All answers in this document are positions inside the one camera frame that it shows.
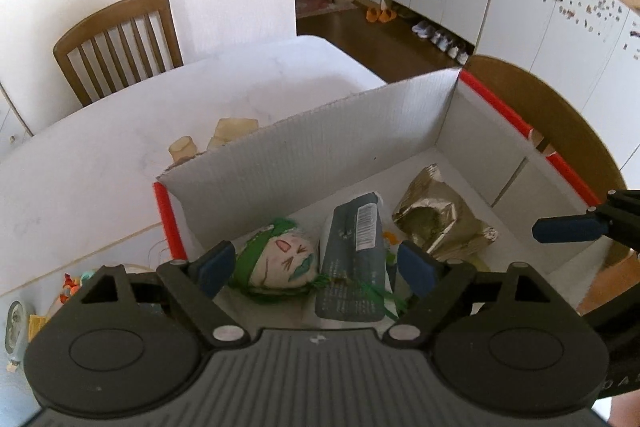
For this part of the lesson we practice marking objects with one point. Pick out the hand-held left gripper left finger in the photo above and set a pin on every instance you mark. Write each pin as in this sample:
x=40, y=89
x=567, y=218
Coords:
x=215, y=267

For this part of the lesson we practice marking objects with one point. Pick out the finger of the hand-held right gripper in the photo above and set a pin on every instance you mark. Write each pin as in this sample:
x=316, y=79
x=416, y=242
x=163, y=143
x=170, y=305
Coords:
x=565, y=228

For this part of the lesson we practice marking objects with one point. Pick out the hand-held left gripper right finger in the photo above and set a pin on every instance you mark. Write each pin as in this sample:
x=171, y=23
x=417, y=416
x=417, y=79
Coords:
x=417, y=267

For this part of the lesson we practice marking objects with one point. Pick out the golden foil bag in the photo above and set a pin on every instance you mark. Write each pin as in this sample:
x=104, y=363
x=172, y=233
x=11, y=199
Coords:
x=440, y=222

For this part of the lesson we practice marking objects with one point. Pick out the green plush doll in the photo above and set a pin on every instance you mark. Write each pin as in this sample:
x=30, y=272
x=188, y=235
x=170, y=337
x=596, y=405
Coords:
x=275, y=259

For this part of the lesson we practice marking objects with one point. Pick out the grey white packet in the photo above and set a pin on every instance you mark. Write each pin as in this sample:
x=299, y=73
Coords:
x=350, y=272

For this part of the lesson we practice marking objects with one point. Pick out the red cardboard box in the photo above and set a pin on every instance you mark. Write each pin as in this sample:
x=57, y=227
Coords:
x=350, y=147

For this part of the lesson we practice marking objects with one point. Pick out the orange red toy figure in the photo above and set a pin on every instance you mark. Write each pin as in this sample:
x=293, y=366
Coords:
x=67, y=284

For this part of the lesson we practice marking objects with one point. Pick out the wooden round-back chair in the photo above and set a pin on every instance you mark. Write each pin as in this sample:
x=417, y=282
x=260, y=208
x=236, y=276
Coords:
x=560, y=117

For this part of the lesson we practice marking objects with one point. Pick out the small beige cap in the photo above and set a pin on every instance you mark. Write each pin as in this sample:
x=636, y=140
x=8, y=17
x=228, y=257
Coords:
x=182, y=147

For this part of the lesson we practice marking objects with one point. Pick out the beige translucent piece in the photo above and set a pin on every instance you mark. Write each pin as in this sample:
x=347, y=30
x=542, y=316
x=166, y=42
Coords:
x=235, y=129

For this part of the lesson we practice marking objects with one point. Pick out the white sneaker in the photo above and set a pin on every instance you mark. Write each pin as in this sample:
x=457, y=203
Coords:
x=457, y=53
x=422, y=29
x=439, y=39

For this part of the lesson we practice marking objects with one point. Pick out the orange slipper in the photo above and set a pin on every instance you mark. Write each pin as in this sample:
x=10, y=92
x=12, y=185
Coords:
x=372, y=14
x=386, y=15

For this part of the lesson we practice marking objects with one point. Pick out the wooden slatted chair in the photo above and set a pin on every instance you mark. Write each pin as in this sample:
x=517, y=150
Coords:
x=115, y=9

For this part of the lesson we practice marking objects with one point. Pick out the pink floor rug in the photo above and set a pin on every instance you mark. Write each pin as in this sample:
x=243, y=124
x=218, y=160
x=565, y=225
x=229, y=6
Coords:
x=320, y=4

